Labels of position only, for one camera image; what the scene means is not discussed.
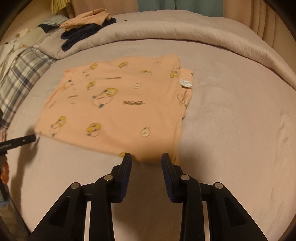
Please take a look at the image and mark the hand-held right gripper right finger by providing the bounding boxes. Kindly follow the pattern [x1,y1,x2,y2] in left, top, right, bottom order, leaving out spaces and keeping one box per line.
[161,152,262,241]

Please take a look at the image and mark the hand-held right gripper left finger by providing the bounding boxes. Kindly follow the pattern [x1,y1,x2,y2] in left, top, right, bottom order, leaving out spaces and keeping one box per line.
[29,153,133,241]

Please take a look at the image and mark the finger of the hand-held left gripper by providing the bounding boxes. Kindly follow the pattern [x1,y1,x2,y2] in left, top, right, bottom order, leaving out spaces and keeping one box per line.
[7,135,37,147]

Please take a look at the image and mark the orange cartoon print shirt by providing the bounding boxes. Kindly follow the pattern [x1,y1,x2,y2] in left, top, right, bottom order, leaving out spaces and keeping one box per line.
[35,54,195,166]

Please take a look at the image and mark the person's left hand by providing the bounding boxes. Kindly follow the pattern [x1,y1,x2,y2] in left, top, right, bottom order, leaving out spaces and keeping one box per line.
[0,162,10,183]

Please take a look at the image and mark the plaid pillow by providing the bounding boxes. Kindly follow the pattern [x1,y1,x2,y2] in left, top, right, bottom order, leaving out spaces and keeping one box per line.
[0,44,57,130]

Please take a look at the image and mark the white crumpled garment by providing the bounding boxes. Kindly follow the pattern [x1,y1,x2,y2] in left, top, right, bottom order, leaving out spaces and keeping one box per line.
[0,28,30,62]

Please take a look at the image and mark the dark navy garment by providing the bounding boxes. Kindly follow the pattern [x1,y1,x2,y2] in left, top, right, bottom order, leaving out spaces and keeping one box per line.
[61,17,117,51]

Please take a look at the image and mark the blue striped pillow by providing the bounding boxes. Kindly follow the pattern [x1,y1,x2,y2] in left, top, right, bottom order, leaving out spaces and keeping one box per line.
[44,14,70,27]

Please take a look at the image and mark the folded plain orange garment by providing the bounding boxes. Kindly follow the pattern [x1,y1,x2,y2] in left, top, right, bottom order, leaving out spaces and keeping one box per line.
[59,9,111,32]

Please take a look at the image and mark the yellow striped curtain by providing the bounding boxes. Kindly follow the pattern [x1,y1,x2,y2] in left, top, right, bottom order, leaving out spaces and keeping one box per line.
[51,0,73,14]

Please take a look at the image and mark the grey quilt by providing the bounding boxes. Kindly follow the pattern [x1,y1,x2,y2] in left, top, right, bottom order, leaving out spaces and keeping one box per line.
[38,11,296,86]

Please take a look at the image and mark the pink curtain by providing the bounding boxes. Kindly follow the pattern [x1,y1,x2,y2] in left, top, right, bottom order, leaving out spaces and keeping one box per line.
[72,0,139,17]
[222,0,278,44]

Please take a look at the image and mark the teal curtain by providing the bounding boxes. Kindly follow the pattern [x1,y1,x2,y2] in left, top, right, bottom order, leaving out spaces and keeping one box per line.
[137,0,223,17]

